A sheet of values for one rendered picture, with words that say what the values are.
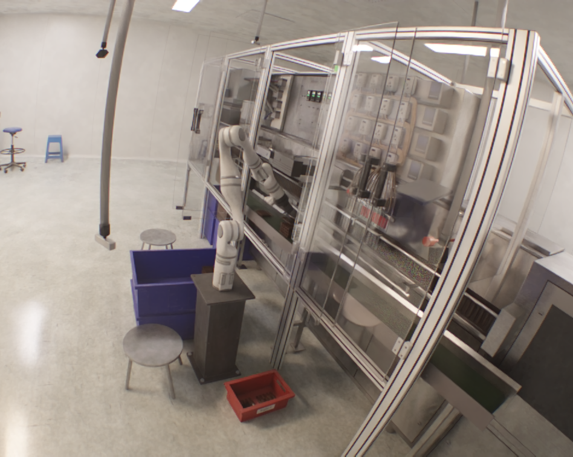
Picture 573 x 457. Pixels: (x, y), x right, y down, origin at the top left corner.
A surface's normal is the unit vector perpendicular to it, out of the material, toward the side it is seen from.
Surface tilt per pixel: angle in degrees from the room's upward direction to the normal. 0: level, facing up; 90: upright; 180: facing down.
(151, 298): 90
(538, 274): 90
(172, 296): 90
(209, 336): 90
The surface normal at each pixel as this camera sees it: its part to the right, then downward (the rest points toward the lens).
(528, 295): -0.87, 0.00
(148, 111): 0.45, 0.40
